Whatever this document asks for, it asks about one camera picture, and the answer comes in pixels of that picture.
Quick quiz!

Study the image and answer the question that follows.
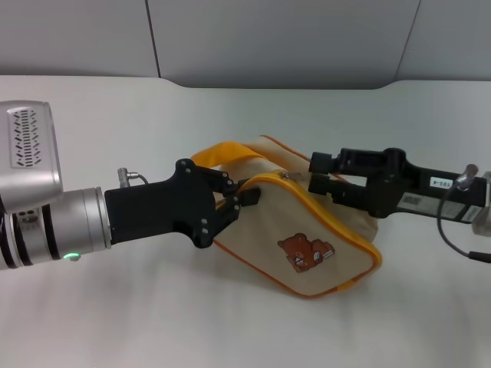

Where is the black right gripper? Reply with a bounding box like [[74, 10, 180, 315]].
[[308, 146, 489, 226]]

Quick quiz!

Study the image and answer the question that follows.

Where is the right gripper connector cable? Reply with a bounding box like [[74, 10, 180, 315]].
[[437, 163, 491, 265]]

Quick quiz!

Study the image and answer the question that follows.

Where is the beige orange-trimmed food bag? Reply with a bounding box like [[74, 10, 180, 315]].
[[190, 133, 384, 298]]

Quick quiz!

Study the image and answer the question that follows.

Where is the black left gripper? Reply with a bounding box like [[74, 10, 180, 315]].
[[103, 158, 263, 250]]

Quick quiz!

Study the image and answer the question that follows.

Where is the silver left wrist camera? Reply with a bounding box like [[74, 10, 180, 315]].
[[0, 100, 63, 214]]

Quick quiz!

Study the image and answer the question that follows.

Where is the left gripper connector cable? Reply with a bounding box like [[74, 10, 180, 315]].
[[116, 166, 151, 189]]

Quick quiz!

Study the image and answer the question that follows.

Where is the gripper connector cable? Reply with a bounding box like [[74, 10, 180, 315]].
[[116, 166, 151, 189], [437, 163, 491, 265]]

